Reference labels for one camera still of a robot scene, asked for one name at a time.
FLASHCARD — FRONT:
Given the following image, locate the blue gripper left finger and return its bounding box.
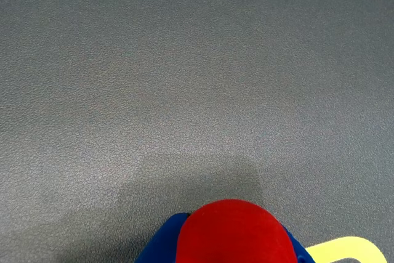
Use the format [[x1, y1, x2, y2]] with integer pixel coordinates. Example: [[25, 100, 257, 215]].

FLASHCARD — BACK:
[[134, 212, 189, 263]]

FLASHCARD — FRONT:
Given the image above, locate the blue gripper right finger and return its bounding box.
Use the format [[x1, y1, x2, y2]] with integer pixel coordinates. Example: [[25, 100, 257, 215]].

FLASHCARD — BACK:
[[281, 224, 316, 263]]

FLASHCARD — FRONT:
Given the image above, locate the red ball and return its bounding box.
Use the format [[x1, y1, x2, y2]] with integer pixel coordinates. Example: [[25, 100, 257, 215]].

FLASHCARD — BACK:
[[177, 198, 299, 263]]

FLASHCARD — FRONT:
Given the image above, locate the grey mat with NOWROBO print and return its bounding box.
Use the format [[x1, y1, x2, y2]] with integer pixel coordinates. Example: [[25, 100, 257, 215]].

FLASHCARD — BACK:
[[0, 0, 394, 263]]

